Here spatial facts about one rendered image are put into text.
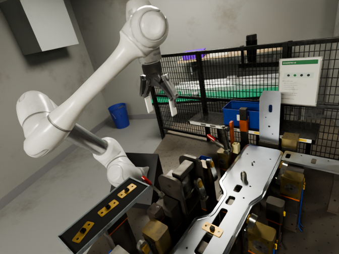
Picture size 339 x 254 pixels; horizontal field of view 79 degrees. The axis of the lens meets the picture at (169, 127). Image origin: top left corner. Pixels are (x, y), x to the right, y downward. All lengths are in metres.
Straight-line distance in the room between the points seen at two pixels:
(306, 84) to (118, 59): 1.22
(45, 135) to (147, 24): 0.55
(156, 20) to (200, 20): 3.27
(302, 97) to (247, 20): 2.37
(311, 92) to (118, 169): 1.28
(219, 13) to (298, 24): 1.15
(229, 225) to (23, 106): 0.96
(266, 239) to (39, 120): 0.94
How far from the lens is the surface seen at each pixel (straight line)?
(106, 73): 0.69
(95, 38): 4.76
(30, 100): 1.03
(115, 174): 1.30
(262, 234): 0.91
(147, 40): 0.59
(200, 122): 1.71
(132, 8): 0.78
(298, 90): 1.59
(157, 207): 0.95
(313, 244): 1.36
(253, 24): 3.78
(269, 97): 1.34
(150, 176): 1.49
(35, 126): 0.92
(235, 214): 1.01
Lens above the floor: 1.78
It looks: 26 degrees down
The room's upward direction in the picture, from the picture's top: 12 degrees counter-clockwise
